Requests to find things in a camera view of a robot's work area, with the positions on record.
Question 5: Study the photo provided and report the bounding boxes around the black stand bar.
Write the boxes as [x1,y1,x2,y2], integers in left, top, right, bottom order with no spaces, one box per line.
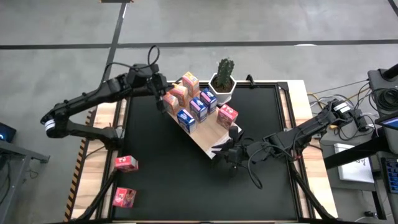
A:
[323,136,386,170]

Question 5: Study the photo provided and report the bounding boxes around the tablet with blue screen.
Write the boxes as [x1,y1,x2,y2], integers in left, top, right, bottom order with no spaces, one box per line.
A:
[374,111,398,130]

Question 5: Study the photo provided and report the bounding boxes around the white hexagonal plant pot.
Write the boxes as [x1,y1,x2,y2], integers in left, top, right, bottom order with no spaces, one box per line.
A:
[207,72,238,106]

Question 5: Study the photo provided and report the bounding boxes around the black power brick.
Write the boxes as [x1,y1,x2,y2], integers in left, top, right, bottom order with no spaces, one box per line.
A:
[353,108,371,131]

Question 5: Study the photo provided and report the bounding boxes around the white board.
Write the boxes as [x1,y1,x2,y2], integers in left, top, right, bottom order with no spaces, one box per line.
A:
[334,142,376,184]

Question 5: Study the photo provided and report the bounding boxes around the grey equipment housing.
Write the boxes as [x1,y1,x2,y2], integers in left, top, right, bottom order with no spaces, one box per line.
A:
[367,63,398,116]

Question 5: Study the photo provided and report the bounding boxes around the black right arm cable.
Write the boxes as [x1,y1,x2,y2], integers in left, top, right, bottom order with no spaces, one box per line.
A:
[247,144,296,190]

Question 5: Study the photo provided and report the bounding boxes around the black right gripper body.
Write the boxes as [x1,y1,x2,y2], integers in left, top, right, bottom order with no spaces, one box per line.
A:
[229,126,253,178]

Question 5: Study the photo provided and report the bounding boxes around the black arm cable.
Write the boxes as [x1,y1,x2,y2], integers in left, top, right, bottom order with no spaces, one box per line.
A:
[247,144,296,190]
[104,45,161,74]

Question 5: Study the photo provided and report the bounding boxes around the red Froot Loops cereal box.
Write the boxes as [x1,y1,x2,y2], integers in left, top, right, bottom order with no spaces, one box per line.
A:
[114,154,139,173]
[216,104,239,130]
[111,186,137,208]

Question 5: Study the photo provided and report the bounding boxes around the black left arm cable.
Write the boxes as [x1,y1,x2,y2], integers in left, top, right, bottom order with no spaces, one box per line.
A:
[104,45,161,74]

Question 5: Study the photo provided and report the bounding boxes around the green cactus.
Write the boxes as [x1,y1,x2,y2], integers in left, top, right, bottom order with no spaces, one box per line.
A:
[216,57,236,90]

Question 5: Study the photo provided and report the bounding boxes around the blue Frosted Flakes cereal box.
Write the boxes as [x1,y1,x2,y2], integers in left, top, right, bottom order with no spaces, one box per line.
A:
[199,88,218,114]
[188,96,208,123]
[176,108,197,134]

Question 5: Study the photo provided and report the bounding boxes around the grey cable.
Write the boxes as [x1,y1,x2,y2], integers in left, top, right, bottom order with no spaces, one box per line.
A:
[307,80,370,96]

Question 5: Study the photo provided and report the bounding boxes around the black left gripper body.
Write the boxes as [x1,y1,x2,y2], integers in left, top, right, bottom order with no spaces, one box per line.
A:
[149,63,172,113]

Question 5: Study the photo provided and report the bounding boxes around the yellow black hazard tape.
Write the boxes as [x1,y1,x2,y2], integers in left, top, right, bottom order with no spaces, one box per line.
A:
[63,136,91,222]

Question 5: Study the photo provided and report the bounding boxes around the black metal table frame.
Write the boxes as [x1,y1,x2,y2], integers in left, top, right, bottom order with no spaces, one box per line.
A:
[74,74,340,223]

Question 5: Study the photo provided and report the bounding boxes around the coiled black cable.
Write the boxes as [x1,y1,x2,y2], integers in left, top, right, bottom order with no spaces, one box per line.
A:
[371,88,398,113]

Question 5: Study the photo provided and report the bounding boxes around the dark monitor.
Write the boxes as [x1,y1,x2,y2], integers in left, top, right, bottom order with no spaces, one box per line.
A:
[0,121,17,143]

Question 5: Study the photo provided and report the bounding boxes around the grey desk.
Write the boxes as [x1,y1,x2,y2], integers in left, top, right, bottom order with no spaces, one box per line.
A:
[0,139,50,223]

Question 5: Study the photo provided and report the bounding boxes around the black keyboard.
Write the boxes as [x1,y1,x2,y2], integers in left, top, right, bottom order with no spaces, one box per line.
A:
[381,157,398,194]

